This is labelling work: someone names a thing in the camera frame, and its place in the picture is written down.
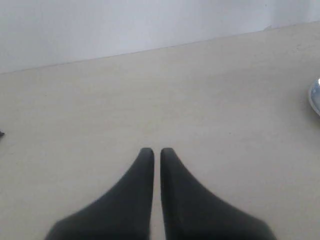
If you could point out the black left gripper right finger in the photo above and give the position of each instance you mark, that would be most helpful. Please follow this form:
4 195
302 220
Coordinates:
192 212

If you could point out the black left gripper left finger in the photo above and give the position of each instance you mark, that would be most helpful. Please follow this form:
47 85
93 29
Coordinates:
122 213

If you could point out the round steel plate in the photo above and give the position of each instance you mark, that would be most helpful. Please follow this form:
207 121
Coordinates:
314 96

